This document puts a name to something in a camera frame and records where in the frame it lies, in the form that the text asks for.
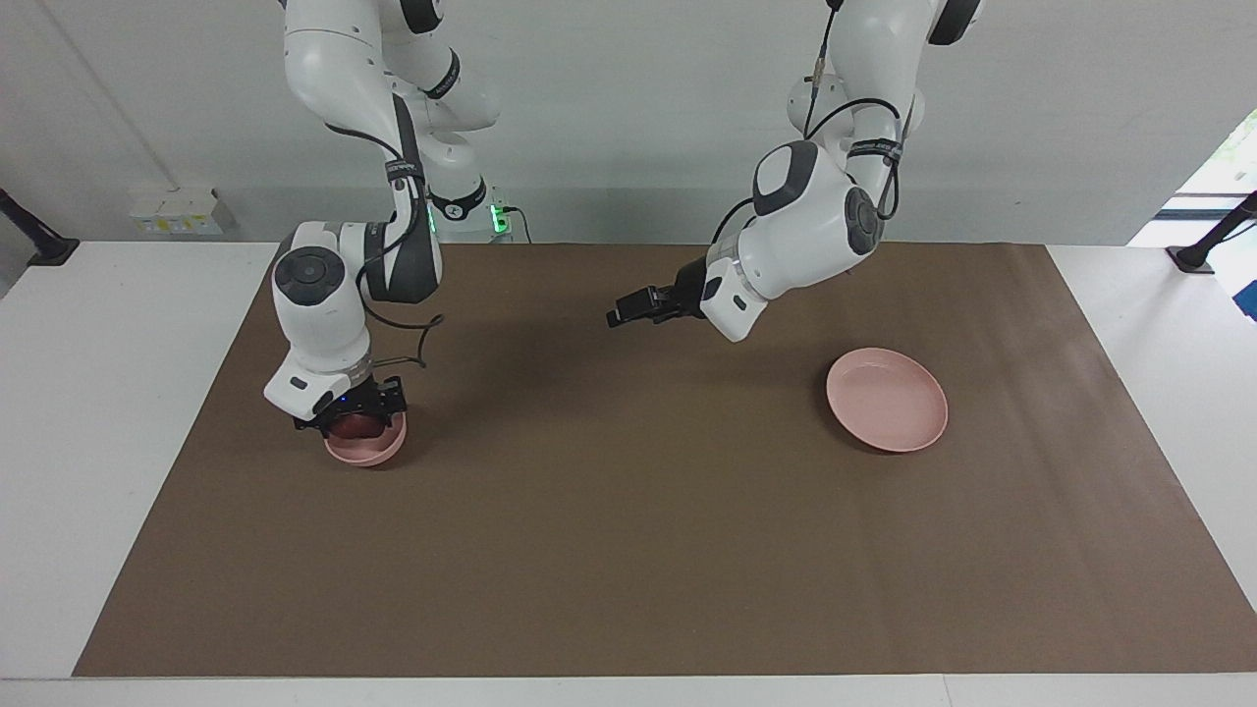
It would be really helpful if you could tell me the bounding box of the white wall socket box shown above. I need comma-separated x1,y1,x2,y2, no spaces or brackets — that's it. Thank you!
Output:
128,187,225,237

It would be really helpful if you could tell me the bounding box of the pink plate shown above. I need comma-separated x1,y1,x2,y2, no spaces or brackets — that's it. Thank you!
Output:
825,348,950,454

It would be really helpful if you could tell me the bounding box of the brown table mat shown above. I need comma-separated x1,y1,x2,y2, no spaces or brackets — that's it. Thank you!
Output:
74,243,1257,679

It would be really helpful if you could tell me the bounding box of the black left base cable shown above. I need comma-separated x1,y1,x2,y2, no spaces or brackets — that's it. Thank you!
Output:
712,196,755,246

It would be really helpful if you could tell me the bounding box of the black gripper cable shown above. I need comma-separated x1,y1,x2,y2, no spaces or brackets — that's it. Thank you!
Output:
324,120,445,372
802,0,902,222

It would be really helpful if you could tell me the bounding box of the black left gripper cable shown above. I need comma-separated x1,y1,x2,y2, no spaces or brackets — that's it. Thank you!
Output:
802,0,902,222

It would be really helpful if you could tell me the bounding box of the pink bowl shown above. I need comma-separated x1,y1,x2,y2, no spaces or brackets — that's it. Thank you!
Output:
323,410,408,468

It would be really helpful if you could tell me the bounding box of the bright glass window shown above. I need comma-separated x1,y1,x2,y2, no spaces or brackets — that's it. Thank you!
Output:
1127,106,1257,248

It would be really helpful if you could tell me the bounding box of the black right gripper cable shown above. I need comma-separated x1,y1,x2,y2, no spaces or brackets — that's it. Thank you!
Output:
324,120,445,372

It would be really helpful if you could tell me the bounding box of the black clamp stand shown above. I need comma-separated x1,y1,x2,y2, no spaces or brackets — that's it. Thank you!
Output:
0,187,82,268
1166,191,1257,274

